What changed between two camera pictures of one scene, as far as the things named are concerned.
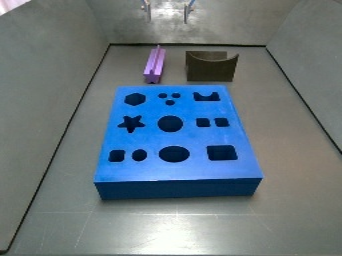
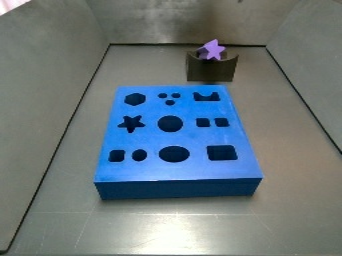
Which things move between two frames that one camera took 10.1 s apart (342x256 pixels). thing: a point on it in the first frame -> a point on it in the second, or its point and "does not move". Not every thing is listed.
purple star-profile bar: [152, 71] -> [210, 51]
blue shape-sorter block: [174, 144] does not move
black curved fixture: [210, 66] does not move
